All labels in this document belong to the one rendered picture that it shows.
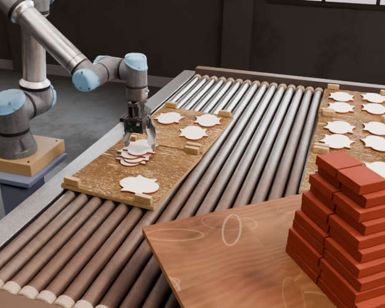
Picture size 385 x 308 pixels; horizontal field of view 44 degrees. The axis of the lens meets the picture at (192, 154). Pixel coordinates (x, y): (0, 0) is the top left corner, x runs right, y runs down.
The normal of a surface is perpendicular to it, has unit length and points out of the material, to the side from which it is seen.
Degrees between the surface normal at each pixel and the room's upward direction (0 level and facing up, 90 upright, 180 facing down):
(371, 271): 90
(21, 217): 0
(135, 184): 0
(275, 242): 0
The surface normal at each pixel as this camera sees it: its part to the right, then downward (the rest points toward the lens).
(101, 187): 0.02, -0.90
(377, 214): 0.37, 0.41
